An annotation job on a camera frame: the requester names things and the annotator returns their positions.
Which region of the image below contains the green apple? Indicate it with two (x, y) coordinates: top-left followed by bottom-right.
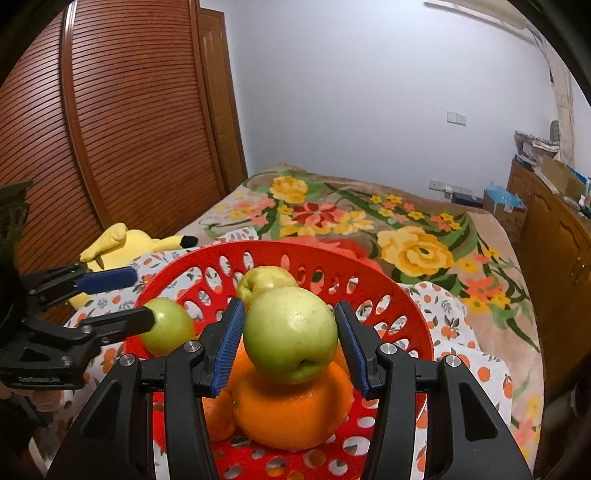
(139, 297), (197, 357)
(242, 287), (339, 385)

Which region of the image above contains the large orange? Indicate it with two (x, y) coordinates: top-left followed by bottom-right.
(231, 363), (353, 451)

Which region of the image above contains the person's left hand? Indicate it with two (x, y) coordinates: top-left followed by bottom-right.
(1, 384), (64, 425)

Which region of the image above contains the yellow plush toy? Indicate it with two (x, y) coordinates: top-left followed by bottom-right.
(68, 222), (199, 311)

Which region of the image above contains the red perforated plastic basket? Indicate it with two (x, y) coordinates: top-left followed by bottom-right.
(124, 241), (434, 479)

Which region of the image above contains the yellow-green pomelo behind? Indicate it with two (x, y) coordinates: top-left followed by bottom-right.
(235, 266), (297, 305)

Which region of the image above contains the wooden louvered wardrobe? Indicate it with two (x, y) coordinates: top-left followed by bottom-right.
(1, 1), (246, 274)

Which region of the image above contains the floral bed blanket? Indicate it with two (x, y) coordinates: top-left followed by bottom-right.
(180, 165), (544, 463)

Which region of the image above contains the wooden sideboard cabinet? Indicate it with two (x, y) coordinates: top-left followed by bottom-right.
(506, 158), (591, 476)

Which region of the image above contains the cardboard box with blue bag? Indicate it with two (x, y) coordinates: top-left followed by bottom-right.
(483, 182), (527, 243)

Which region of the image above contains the cardboard box on cabinet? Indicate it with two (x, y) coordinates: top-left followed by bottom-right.
(541, 156), (586, 201)

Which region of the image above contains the stack of papers on cabinet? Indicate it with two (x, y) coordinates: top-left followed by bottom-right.
(514, 131), (559, 163)

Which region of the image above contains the beige curtain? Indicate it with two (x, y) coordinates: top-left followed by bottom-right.
(527, 22), (575, 167)

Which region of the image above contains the wall power outlet strip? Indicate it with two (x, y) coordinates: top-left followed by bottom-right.
(429, 180), (473, 195)

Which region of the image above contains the white wall switch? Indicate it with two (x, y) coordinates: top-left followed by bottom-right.
(446, 111), (467, 126)

